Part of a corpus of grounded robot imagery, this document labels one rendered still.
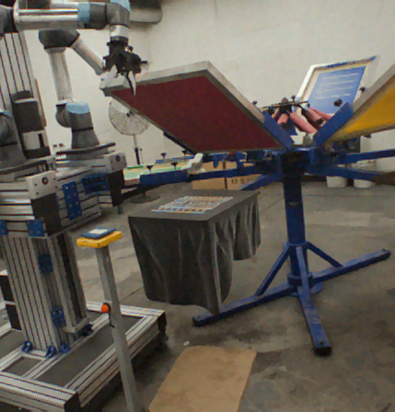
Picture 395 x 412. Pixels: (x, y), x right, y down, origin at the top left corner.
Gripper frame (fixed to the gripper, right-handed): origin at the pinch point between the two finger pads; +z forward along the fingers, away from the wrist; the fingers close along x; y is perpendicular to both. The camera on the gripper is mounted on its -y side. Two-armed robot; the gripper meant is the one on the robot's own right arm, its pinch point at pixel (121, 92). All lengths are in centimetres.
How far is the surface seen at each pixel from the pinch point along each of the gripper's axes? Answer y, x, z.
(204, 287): -16, -38, 77
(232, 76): 227, -450, -154
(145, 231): 11, -29, 55
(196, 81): -20.1, -20.7, -6.5
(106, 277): 10, -5, 72
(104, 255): 10, -3, 63
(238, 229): -21, -56, 53
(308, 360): -37, -107, 123
